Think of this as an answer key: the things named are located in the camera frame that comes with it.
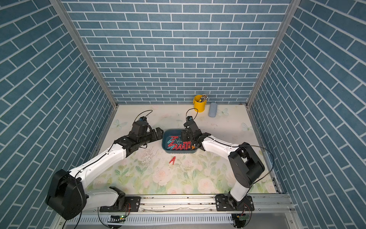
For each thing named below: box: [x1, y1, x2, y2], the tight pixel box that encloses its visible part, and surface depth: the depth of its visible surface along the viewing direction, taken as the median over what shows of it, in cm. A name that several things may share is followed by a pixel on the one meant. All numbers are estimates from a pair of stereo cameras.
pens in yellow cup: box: [198, 93, 209, 103], surface depth 106 cm
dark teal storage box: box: [162, 128, 197, 154], surface depth 95 cm
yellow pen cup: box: [193, 94, 207, 113], surface depth 115 cm
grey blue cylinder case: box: [208, 102, 218, 118], surface depth 118 cm
